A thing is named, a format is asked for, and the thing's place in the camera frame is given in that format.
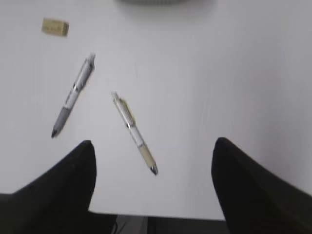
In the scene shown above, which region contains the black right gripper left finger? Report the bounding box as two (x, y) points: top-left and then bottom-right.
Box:
(0, 139), (98, 234)

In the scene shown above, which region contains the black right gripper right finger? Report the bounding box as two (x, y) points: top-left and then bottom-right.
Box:
(211, 137), (312, 234)

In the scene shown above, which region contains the beige grip pen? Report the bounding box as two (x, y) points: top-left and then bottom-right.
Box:
(112, 92), (159, 176)

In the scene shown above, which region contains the grey and white pen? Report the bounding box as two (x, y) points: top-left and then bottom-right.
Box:
(51, 54), (96, 138)

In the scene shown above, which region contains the yellow eraser near basket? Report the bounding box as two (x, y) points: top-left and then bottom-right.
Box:
(41, 18), (69, 37)

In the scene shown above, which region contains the green woven plastic basket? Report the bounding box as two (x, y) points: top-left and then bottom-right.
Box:
(114, 0), (195, 5)

